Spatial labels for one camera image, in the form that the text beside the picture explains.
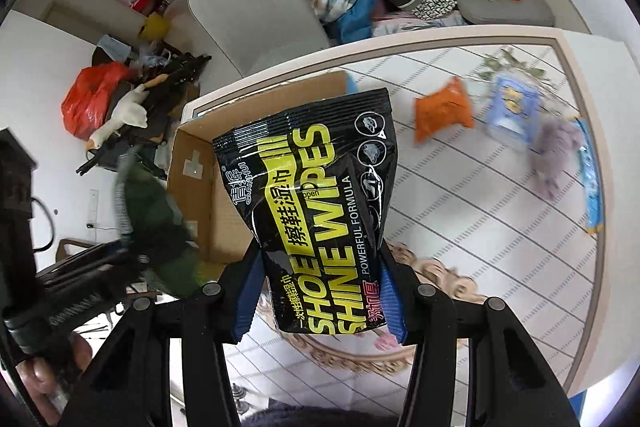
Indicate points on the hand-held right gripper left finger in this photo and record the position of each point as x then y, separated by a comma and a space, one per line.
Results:
246, 307

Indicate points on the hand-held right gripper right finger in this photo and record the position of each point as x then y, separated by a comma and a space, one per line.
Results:
393, 307

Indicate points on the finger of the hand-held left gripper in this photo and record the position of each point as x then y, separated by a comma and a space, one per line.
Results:
127, 259

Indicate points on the green soft toy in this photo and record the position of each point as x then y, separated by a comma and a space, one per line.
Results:
160, 227

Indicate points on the cardboard box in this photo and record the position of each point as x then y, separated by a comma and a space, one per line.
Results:
200, 202

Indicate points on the black shoe wipes packet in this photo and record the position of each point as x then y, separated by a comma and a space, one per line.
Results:
310, 207

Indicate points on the person's left hand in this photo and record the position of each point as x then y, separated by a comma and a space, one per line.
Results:
37, 372

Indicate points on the dark wooden furniture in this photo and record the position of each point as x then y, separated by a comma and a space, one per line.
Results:
12, 207

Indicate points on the dark cloth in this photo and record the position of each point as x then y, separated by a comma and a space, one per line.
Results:
325, 414

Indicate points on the white duck plush toy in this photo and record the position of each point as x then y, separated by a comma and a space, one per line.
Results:
125, 112

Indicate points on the red plastic bag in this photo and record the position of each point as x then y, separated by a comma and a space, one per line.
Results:
90, 97

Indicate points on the black toy gun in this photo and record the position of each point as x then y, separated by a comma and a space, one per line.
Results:
170, 82

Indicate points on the orange snack packet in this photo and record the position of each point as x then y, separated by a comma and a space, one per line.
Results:
442, 109

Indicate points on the purple plush cloth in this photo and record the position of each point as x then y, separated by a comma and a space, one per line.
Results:
557, 152

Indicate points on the light blue packet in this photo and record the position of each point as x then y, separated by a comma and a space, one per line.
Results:
512, 107

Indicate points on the yellow bag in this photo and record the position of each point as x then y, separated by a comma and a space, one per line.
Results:
155, 27

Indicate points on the long blue packet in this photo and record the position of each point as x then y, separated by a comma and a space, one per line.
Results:
590, 177

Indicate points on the grey chair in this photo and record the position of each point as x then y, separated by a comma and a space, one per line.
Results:
250, 7

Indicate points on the blue cloth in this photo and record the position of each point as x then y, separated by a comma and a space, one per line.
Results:
360, 14

